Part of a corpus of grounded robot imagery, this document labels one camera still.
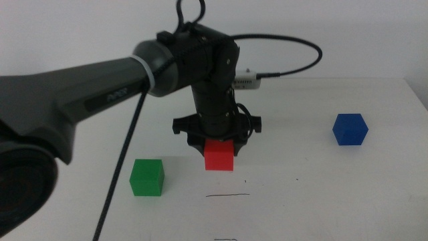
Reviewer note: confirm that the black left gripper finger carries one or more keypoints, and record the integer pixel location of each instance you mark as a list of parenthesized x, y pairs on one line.
[(239, 146), (199, 146)]

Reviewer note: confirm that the red cube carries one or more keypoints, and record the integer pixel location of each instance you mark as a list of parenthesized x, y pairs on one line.
[(219, 155)]

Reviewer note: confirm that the green cube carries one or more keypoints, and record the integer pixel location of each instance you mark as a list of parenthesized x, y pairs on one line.
[(146, 178)]

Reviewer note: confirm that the blue cube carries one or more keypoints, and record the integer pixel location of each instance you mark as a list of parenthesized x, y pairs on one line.
[(349, 130)]

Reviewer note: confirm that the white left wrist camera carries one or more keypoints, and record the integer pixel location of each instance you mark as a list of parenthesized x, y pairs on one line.
[(246, 80)]

